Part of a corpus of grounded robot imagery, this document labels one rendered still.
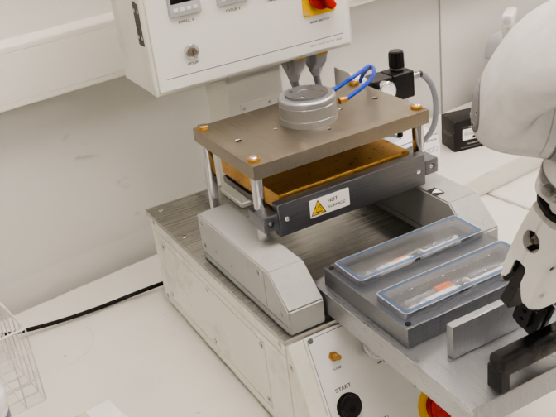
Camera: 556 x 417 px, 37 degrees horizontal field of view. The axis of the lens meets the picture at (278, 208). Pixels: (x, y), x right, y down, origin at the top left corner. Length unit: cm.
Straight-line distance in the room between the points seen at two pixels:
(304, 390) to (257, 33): 51
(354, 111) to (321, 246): 20
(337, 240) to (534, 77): 64
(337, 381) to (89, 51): 70
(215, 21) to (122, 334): 54
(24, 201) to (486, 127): 98
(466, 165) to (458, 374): 91
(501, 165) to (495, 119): 108
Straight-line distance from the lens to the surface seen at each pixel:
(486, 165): 173
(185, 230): 128
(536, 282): 78
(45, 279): 156
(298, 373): 101
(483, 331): 90
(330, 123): 112
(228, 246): 109
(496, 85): 64
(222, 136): 112
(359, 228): 122
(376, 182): 110
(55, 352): 140
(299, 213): 105
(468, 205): 114
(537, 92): 60
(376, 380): 106
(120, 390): 128
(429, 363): 89
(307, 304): 100
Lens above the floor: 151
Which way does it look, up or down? 26 degrees down
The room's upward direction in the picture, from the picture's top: 7 degrees counter-clockwise
